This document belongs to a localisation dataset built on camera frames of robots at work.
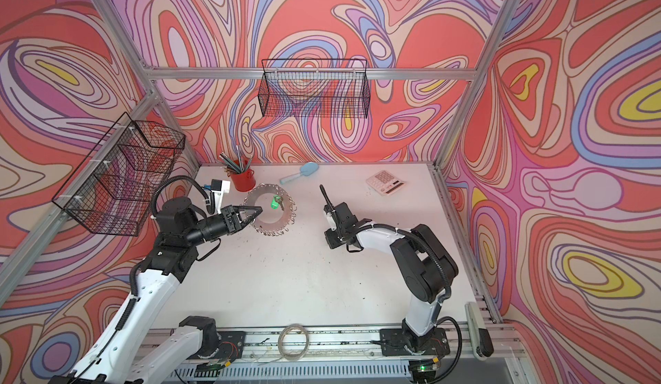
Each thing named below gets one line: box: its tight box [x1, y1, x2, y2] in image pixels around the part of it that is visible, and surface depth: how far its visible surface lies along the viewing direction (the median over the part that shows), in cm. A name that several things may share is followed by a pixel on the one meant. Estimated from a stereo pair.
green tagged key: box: [270, 194, 285, 211], surface depth 73 cm
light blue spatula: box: [279, 161, 320, 186], surface depth 121 cm
